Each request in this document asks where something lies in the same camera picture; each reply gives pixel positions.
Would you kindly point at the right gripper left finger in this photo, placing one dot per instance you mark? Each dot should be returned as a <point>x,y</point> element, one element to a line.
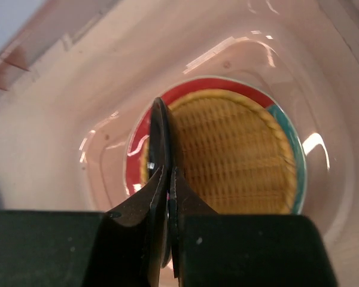
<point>121,247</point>

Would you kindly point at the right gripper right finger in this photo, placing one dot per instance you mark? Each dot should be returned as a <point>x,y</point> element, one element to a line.
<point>209,249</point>

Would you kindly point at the red and teal plate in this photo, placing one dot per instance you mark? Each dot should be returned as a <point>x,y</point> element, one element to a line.
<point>215,86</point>

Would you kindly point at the woven bamboo plate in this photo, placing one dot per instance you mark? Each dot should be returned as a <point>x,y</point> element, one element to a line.
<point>232,153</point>

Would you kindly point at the black plate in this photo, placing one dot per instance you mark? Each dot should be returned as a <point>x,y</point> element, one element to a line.
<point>159,153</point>

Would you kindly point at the pink translucent plastic bin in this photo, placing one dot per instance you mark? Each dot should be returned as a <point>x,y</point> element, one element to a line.
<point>80,75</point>

